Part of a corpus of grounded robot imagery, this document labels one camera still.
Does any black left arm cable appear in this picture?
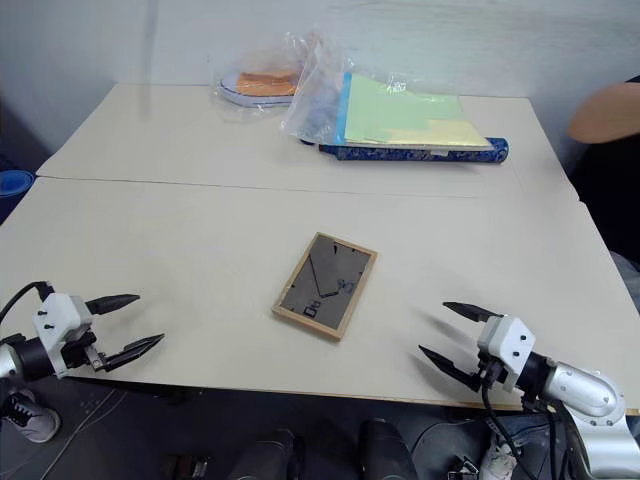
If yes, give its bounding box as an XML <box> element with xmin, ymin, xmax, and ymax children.
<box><xmin>0</xmin><ymin>281</ymin><xmax>55</xmax><ymax>331</ymax></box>

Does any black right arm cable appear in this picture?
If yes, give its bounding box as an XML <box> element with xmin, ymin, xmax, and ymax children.
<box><xmin>478</xmin><ymin>364</ymin><xmax>576</xmax><ymax>480</ymax></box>

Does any green yellow paper stack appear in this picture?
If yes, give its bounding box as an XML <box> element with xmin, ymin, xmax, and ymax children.
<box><xmin>331</xmin><ymin>71</ymin><xmax>494</xmax><ymax>150</ymax></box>

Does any blue patterned rolled tube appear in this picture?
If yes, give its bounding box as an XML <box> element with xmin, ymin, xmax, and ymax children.
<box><xmin>317</xmin><ymin>136</ymin><xmax>511</xmax><ymax>166</ymax></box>

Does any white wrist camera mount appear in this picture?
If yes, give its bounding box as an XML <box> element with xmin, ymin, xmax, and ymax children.
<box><xmin>476</xmin><ymin>314</ymin><xmax>537</xmax><ymax>393</ymax></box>
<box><xmin>32</xmin><ymin>293</ymin><xmax>94</xmax><ymax>379</ymax></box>

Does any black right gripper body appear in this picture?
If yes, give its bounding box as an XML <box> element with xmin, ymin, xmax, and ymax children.
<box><xmin>468</xmin><ymin>349</ymin><xmax>507</xmax><ymax>394</ymax></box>

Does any dark rounded robot leg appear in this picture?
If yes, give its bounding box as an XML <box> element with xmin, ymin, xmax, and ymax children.
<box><xmin>358</xmin><ymin>417</ymin><xmax>419</xmax><ymax>480</ymax></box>

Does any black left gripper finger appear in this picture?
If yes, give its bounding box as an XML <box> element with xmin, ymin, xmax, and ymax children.
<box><xmin>102</xmin><ymin>333</ymin><xmax>166</xmax><ymax>373</ymax></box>
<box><xmin>83</xmin><ymin>293</ymin><xmax>141</xmax><ymax>316</ymax></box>

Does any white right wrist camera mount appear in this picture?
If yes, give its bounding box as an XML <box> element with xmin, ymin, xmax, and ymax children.
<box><xmin>476</xmin><ymin>314</ymin><xmax>537</xmax><ymax>393</ymax></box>

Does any wooden picture frame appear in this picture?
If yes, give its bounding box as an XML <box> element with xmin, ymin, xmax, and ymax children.
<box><xmin>271</xmin><ymin>231</ymin><xmax>379</xmax><ymax>343</ymax></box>

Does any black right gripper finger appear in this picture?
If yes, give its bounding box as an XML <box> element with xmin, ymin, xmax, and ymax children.
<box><xmin>442</xmin><ymin>300</ymin><xmax>506</xmax><ymax>324</ymax></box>
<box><xmin>417</xmin><ymin>344</ymin><xmax>481</xmax><ymax>393</ymax></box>

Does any white bowl with orange item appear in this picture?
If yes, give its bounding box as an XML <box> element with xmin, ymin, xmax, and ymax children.
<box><xmin>215</xmin><ymin>69</ymin><xmax>304</xmax><ymax>108</ymax></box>

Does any grey white sneaker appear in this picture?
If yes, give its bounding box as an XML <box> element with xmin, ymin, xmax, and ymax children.
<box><xmin>0</xmin><ymin>388</ymin><xmax>62</xmax><ymax>444</ymax></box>

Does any blue round stool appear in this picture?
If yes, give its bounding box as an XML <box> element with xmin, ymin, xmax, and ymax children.
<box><xmin>0</xmin><ymin>168</ymin><xmax>37</xmax><ymax>198</ymax></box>

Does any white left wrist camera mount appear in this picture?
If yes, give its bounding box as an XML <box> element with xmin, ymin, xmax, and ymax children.
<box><xmin>32</xmin><ymin>293</ymin><xmax>94</xmax><ymax>379</ymax></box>

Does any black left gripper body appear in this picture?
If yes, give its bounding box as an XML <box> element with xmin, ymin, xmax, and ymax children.
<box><xmin>61</xmin><ymin>330</ymin><xmax>109</xmax><ymax>373</ymax></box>

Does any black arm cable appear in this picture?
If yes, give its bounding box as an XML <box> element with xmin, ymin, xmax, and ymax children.
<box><xmin>478</xmin><ymin>364</ymin><xmax>576</xmax><ymax>480</ymax></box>
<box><xmin>0</xmin><ymin>281</ymin><xmax>55</xmax><ymax>331</ymax></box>

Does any clear plastic bag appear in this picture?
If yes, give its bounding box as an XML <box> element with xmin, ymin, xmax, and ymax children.
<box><xmin>279</xmin><ymin>29</ymin><xmax>416</xmax><ymax>146</ymax></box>

